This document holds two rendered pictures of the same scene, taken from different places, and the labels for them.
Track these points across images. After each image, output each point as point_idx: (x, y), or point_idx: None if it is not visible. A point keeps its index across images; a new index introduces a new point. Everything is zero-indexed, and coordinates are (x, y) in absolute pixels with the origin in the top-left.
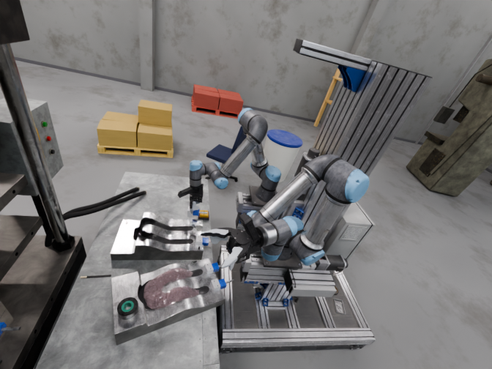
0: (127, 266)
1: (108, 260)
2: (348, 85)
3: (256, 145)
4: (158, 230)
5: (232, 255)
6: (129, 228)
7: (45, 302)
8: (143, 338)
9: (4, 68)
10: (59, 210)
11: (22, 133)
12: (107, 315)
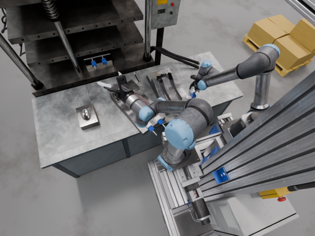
0: (146, 84)
1: (146, 77)
2: None
3: (238, 77)
4: (167, 84)
5: (103, 84)
6: (165, 72)
7: (121, 70)
8: (116, 106)
9: None
10: (148, 40)
11: None
12: None
